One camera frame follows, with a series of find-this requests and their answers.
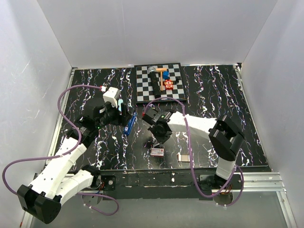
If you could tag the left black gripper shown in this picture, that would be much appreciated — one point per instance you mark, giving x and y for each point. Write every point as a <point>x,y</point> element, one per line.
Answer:
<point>123,119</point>

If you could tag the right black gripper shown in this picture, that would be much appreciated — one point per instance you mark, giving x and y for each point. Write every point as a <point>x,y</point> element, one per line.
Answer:
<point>160,139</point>

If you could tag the blue black stapler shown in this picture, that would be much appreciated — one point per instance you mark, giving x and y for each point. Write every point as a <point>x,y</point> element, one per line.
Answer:
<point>130,123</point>

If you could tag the light blue stapler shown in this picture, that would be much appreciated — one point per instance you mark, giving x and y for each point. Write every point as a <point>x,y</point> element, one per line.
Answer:
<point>122,107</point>

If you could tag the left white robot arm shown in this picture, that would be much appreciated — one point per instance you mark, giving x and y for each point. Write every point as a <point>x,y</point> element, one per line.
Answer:
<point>88,176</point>

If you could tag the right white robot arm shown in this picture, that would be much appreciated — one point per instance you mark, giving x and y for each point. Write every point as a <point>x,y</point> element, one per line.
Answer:
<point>225,136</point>

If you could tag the red white staple box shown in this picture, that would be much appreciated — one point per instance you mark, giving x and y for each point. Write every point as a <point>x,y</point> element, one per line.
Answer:
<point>158,152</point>

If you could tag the black white checkerboard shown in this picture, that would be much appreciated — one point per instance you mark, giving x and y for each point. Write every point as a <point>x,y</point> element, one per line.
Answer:
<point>144,90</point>

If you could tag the open staple box tray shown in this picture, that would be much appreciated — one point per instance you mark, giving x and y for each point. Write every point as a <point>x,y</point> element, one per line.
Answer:
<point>183,157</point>

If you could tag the red toy figure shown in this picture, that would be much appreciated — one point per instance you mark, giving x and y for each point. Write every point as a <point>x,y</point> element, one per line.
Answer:
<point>168,84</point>

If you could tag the black microphone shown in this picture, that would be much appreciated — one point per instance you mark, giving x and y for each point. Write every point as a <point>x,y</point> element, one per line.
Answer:
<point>154,82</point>

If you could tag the blue toy block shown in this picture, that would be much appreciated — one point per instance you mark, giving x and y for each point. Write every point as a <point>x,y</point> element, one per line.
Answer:
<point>165,75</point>

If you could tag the wooden toy hammer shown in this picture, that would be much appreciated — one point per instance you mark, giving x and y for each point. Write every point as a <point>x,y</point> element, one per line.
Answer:
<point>160,71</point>

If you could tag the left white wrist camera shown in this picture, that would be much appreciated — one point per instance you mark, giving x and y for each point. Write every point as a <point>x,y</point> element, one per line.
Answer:
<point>112,96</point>

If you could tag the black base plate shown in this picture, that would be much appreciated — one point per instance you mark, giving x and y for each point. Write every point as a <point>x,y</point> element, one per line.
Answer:
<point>149,184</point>

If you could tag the aluminium frame rail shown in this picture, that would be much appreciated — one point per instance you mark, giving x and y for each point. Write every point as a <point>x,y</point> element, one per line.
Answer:
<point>41,198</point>

